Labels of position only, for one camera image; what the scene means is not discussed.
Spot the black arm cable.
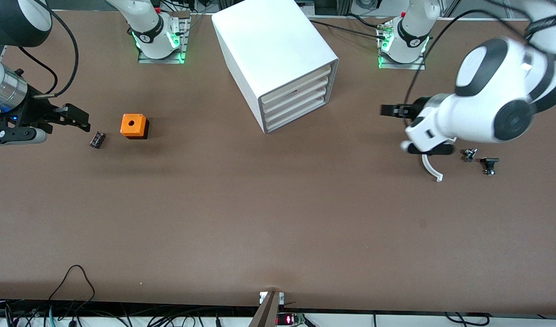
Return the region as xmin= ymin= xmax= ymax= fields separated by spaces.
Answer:
xmin=19 ymin=4 xmax=79 ymax=99
xmin=404 ymin=8 xmax=556 ymax=108

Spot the orange box with hole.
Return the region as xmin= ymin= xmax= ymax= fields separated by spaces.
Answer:
xmin=120 ymin=114 xmax=150 ymax=139

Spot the black button component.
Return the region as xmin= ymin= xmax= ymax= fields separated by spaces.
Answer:
xmin=480 ymin=157 xmax=500 ymax=176

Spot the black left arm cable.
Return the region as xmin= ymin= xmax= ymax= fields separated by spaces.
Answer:
xmin=404 ymin=8 xmax=556 ymax=108

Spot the black table cable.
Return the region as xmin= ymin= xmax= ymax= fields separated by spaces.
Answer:
xmin=308 ymin=19 xmax=388 ymax=40

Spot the white drawer cabinet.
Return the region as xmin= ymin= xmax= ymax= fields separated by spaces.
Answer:
xmin=212 ymin=0 xmax=340 ymax=134

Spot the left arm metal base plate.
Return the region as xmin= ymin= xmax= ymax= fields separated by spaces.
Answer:
xmin=377 ymin=18 xmax=427 ymax=70

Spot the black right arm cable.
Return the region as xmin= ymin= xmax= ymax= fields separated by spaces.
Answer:
xmin=19 ymin=4 xmax=79 ymax=99

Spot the black looped cable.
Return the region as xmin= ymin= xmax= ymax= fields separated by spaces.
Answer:
xmin=49 ymin=265 xmax=96 ymax=315

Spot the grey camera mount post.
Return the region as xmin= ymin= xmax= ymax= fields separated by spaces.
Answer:
xmin=248 ymin=291 xmax=285 ymax=327

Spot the white curved plastic piece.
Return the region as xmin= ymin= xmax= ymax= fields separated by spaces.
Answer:
xmin=421 ymin=154 xmax=443 ymax=183

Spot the device with red display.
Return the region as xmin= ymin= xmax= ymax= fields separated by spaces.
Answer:
xmin=276 ymin=312 xmax=306 ymax=326

